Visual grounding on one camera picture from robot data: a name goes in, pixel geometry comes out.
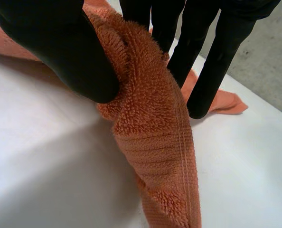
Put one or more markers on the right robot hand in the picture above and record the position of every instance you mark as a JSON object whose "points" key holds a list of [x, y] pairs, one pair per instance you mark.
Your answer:
{"points": [[67, 52]]}

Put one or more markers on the coral towel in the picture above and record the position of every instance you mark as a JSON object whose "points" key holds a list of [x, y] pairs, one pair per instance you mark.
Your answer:
{"points": [[155, 123]]}

